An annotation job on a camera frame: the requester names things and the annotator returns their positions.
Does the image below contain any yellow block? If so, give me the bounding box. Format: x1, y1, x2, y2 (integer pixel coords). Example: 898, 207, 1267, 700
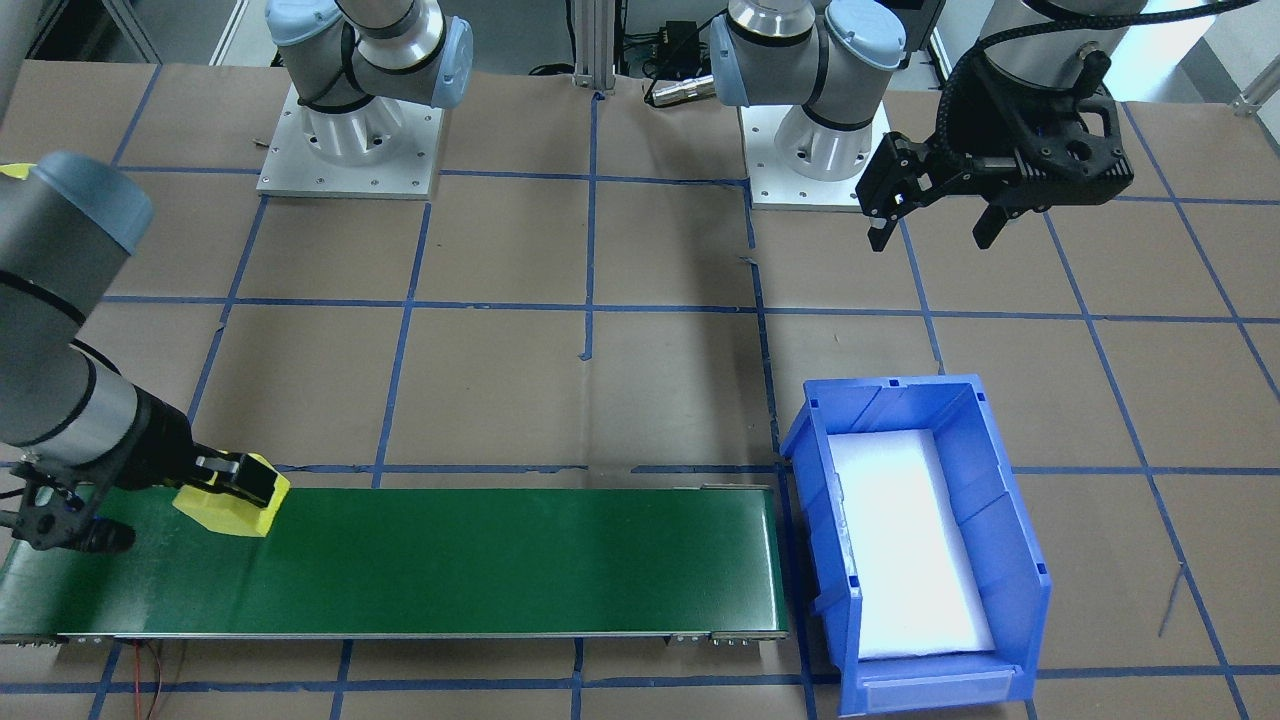
172, 453, 292, 538

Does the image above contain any green conveyor belt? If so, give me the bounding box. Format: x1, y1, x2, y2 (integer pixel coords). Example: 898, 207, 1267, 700
0, 483, 791, 646

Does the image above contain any white foam sheet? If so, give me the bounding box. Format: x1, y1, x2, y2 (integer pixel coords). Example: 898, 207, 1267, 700
828, 428, 998, 661

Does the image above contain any blue plastic bin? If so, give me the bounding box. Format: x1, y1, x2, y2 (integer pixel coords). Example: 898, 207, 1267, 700
780, 375, 1053, 717

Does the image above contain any black braided cable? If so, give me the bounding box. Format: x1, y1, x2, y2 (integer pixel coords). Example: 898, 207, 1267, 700
935, 0, 1251, 151

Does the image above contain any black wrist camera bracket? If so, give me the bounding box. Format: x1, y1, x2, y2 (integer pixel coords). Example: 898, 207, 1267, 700
0, 460, 137, 553

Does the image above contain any white square base plate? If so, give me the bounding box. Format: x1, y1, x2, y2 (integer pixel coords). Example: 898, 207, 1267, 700
738, 105, 896, 213
256, 85, 446, 201

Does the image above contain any silver cable connector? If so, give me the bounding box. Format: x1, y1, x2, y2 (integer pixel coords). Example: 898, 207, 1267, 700
645, 75, 717, 107

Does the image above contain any red wire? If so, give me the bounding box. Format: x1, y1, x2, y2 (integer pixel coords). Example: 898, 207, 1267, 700
130, 640, 191, 720

